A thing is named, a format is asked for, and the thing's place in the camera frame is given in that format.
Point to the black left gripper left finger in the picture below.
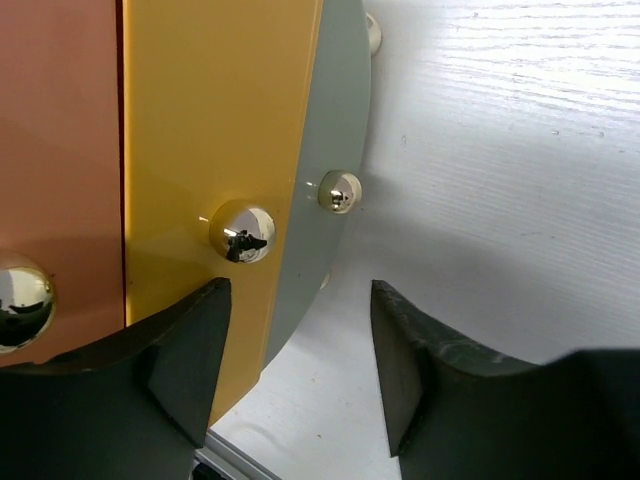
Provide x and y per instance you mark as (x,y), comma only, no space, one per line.
(133,405)

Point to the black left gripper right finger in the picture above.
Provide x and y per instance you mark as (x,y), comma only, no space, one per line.
(457,409)

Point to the silver drawer knob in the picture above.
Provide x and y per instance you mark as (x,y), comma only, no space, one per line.
(242,232)
(28,301)
(339,192)

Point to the aluminium table frame rail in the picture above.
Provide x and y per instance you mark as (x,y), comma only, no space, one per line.
(220,459)

